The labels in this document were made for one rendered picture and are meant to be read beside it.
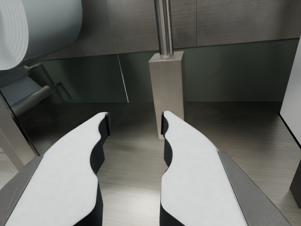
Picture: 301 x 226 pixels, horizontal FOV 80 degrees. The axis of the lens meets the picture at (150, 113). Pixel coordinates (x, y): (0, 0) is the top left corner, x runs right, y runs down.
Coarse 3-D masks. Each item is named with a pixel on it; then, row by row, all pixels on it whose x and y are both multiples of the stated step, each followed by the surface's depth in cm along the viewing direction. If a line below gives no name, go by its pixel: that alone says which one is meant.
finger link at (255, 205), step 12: (228, 156) 8; (228, 168) 7; (240, 168) 7; (240, 180) 7; (240, 192) 6; (252, 192) 6; (240, 204) 6; (252, 204) 6; (264, 204) 6; (252, 216) 6; (264, 216) 6; (276, 216) 6
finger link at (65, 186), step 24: (96, 120) 10; (72, 144) 9; (96, 144) 9; (48, 168) 7; (72, 168) 7; (96, 168) 9; (24, 192) 6; (48, 192) 6; (72, 192) 6; (96, 192) 6; (24, 216) 6; (48, 216) 6; (72, 216) 6; (96, 216) 6
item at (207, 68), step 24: (192, 48) 70; (216, 48) 68; (240, 48) 66; (264, 48) 64; (288, 48) 62; (144, 72) 79; (192, 72) 74; (216, 72) 72; (240, 72) 70; (264, 72) 68; (288, 72) 66; (144, 96) 86; (192, 96) 80; (216, 96) 77; (240, 96) 75; (264, 96) 73
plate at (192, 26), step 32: (128, 0) 66; (192, 0) 61; (224, 0) 59; (256, 0) 57; (288, 0) 55; (128, 32) 72; (192, 32) 66; (224, 32) 64; (256, 32) 62; (288, 32) 60
